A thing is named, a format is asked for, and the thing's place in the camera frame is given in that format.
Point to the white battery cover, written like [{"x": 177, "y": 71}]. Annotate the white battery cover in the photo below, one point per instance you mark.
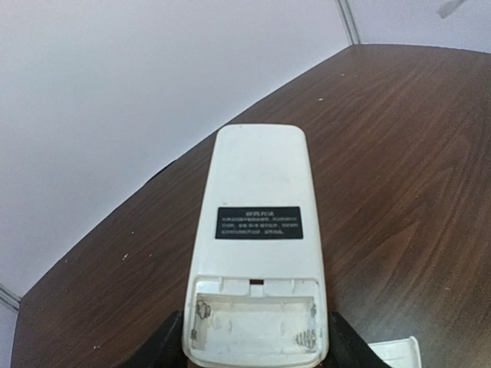
[{"x": 403, "y": 353}]

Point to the right aluminium frame post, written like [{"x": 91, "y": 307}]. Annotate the right aluminium frame post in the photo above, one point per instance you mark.
[{"x": 348, "y": 21}]

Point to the aluminium frame post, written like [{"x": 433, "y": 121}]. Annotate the aluminium frame post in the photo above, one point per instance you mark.
[
  {"x": 348, "y": 21},
  {"x": 9, "y": 299}
]

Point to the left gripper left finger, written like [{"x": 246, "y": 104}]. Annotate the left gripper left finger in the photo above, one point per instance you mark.
[{"x": 164, "y": 347}]

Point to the left aluminium frame post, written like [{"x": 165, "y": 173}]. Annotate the left aluminium frame post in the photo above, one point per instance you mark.
[{"x": 9, "y": 299}]

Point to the white remote control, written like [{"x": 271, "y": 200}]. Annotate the white remote control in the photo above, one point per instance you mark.
[{"x": 256, "y": 294}]

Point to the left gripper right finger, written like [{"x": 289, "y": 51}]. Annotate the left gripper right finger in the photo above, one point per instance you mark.
[{"x": 347, "y": 348}]

